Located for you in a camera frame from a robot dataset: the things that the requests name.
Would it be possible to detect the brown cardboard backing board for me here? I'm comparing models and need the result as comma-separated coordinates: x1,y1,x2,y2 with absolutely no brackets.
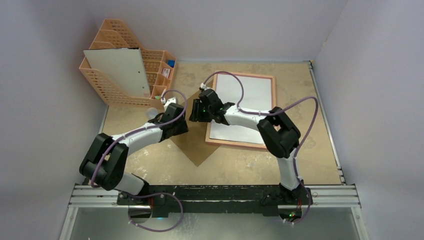
171,82,220,167

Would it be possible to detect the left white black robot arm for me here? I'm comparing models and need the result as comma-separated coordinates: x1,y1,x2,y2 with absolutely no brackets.
79,103,188,205

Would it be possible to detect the grey board in organizer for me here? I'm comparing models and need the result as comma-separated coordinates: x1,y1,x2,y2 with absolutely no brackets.
83,47,151,98

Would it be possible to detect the orange plastic desk organizer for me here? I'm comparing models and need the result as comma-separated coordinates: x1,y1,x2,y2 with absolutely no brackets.
79,18,177,109

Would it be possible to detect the red white small box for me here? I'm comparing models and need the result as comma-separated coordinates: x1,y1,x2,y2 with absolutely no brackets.
161,68,172,79

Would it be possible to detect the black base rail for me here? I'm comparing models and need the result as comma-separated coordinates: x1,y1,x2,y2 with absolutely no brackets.
117,184,313,218

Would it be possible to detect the pink wooden photo frame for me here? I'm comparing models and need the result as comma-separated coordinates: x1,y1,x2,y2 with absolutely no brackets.
204,71,277,152

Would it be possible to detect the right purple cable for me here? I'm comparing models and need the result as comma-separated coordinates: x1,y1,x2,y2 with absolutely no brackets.
200,71,320,186

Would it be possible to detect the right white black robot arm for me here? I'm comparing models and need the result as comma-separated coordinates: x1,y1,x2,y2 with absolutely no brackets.
189,88,303,204

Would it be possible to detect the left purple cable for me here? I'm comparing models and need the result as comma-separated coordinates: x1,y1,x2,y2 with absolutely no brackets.
90,89,188,189

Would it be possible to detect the blue mountain photo print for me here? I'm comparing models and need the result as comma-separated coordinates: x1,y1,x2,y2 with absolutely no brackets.
209,74,273,146

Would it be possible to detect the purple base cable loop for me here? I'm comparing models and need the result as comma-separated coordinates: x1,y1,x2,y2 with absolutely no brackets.
127,192,185,233

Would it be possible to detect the blue item in organizer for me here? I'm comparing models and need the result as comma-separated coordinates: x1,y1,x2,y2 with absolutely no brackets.
166,59,176,68

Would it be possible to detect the small clear round jar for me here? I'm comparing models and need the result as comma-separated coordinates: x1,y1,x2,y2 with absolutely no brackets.
146,107,159,120

